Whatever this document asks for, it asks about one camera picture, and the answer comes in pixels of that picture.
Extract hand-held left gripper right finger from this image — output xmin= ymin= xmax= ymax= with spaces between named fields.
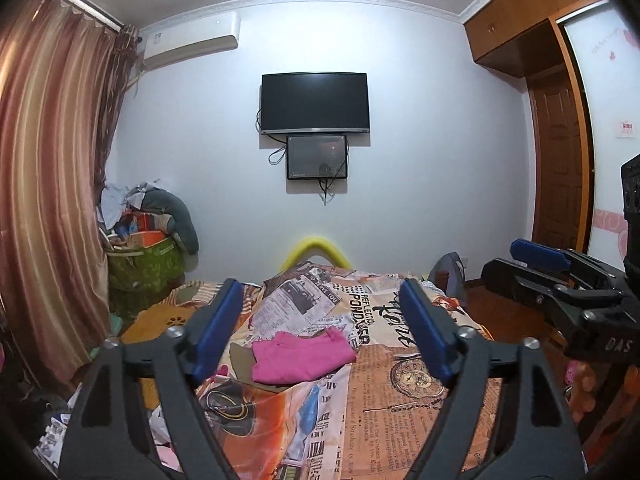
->
xmin=400 ymin=277 xmax=586 ymax=480

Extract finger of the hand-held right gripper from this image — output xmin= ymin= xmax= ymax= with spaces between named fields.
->
xmin=481 ymin=258 xmax=621 ymax=346
xmin=510 ymin=239 xmax=626 ymax=291

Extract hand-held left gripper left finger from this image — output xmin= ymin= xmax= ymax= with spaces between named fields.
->
xmin=57 ymin=278 xmax=244 ymax=480

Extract pink pants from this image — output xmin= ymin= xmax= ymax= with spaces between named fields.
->
xmin=250 ymin=325 xmax=358 ymax=387

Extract olive cloth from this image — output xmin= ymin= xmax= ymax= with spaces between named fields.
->
xmin=227 ymin=342 xmax=261 ymax=396

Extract blue grey backpack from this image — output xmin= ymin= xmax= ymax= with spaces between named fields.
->
xmin=427 ymin=251 xmax=468 ymax=306

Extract newspaper print blanket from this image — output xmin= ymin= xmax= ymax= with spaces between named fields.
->
xmin=120 ymin=262 xmax=506 ymax=480

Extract green fabric bag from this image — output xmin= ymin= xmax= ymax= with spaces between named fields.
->
xmin=105 ymin=237 xmax=183 ymax=318

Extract brown wooden door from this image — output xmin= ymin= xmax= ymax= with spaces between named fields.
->
xmin=525 ymin=67 xmax=588 ymax=256

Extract yellow curved bed headboard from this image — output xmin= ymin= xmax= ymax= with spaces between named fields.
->
xmin=277 ymin=235 xmax=353 ymax=273

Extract pile of clothes and boxes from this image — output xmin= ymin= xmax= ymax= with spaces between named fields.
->
xmin=95 ymin=177 xmax=176 ymax=251

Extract wardrobe with white sliding door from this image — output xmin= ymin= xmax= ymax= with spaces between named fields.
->
xmin=547 ymin=2 xmax=640 ymax=261

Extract white printed cloth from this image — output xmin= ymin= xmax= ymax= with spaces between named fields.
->
xmin=35 ymin=410 xmax=78 ymax=458

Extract wooden overhead cabinet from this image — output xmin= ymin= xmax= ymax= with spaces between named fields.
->
xmin=462 ymin=0 xmax=606 ymax=78

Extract striped brown curtain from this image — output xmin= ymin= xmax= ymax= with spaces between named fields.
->
xmin=0 ymin=0 xmax=138 ymax=396

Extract white air conditioner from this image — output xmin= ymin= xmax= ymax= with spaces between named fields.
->
xmin=141 ymin=14 xmax=242 ymax=68

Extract wooden bed frame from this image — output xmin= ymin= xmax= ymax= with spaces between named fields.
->
xmin=420 ymin=267 xmax=451 ymax=291

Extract black monitor cable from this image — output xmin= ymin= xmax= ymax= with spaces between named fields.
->
xmin=319 ymin=150 xmax=349 ymax=206

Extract small black wall monitor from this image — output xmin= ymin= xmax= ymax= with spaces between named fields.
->
xmin=286 ymin=134 xmax=349 ymax=181

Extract black wall television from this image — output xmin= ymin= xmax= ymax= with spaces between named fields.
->
xmin=260 ymin=72 xmax=372 ymax=136

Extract curtain rail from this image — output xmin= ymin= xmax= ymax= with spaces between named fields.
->
xmin=40 ymin=0 xmax=126 ymax=28

